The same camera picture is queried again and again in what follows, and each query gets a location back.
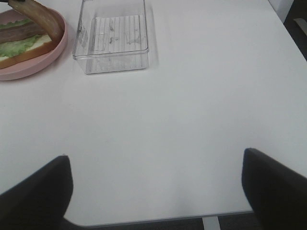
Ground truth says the green lettuce leaf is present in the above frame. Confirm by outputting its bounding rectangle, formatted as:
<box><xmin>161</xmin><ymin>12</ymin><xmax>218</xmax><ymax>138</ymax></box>
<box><xmin>0</xmin><ymin>19</ymin><xmax>45</xmax><ymax>58</ymax></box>

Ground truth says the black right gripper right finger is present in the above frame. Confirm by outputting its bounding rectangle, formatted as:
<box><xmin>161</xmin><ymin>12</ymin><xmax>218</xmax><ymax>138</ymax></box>
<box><xmin>241</xmin><ymin>148</ymin><xmax>307</xmax><ymax>230</ymax></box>

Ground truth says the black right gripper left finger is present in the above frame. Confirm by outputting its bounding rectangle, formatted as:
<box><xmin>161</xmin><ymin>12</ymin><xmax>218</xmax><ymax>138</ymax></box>
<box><xmin>0</xmin><ymin>156</ymin><xmax>73</xmax><ymax>230</ymax></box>

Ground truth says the right clear plastic tray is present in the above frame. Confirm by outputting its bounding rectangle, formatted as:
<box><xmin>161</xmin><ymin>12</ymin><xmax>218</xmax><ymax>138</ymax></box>
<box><xmin>72</xmin><ymin>0</ymin><xmax>149</xmax><ymax>74</ymax></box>

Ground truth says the bacon strip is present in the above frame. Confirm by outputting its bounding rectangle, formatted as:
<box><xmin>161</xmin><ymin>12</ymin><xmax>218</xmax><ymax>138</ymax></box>
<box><xmin>0</xmin><ymin>22</ymin><xmax>46</xmax><ymax>43</ymax></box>
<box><xmin>8</xmin><ymin>0</ymin><xmax>64</xmax><ymax>42</ymax></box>

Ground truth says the bread slice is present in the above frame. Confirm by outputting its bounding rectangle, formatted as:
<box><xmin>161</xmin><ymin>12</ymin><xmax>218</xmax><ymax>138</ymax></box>
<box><xmin>0</xmin><ymin>34</ymin><xmax>57</xmax><ymax>69</ymax></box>

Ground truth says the white table leg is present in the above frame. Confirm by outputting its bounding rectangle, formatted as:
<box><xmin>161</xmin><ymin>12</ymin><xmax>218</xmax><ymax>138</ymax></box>
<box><xmin>202</xmin><ymin>216</ymin><xmax>220</xmax><ymax>230</ymax></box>

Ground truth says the pink round plate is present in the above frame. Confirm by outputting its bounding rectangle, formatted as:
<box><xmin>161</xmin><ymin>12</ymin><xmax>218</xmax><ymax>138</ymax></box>
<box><xmin>0</xmin><ymin>9</ymin><xmax>68</xmax><ymax>81</ymax></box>

